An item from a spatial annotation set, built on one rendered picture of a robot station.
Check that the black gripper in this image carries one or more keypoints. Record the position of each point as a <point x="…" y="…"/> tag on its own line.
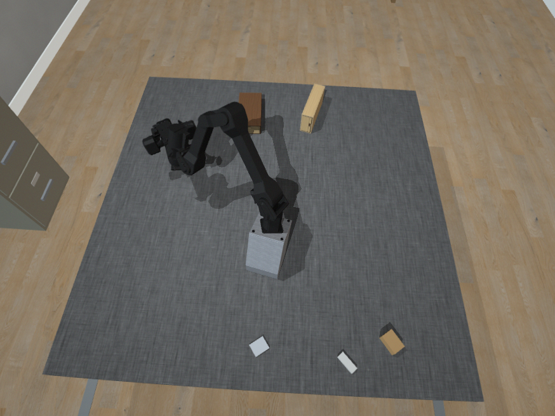
<point x="153" y="145"/>

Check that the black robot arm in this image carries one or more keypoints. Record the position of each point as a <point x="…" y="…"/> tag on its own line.
<point x="233" y="121"/>

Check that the white rectangular block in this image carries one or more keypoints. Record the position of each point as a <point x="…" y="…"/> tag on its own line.
<point x="347" y="362"/>

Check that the tan rectangular block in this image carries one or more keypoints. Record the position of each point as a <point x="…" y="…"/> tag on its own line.
<point x="392" y="342"/>

